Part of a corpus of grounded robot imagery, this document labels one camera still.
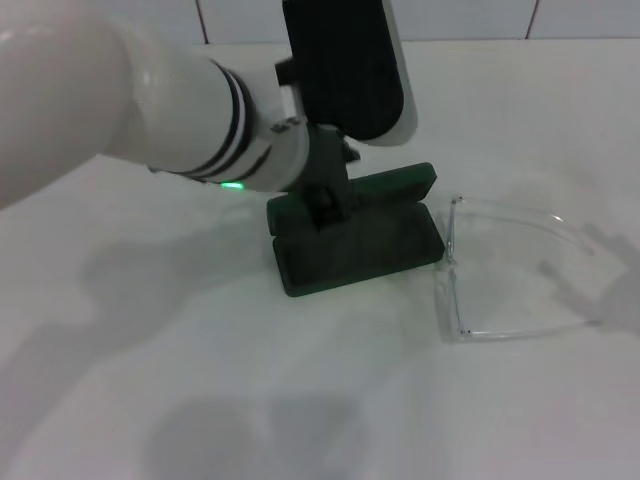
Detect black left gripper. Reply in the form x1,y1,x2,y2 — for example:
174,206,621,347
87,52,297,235
287,124,364,231

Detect green glasses case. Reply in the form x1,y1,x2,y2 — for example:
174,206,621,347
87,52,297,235
264,161,448,300

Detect clear white glasses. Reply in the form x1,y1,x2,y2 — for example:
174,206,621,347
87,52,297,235
432,194,601,346

